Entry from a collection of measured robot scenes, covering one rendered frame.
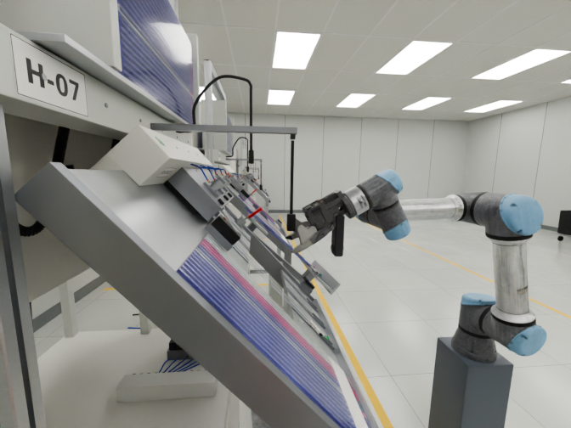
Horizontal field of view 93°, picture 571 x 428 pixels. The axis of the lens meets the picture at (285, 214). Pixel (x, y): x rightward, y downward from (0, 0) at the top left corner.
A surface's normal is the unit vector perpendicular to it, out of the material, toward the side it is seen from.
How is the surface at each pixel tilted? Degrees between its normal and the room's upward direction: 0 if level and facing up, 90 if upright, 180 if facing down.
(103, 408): 0
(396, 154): 90
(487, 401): 90
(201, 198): 90
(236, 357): 90
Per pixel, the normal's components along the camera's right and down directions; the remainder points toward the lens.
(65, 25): 0.10, 0.15
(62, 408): 0.01, -0.99
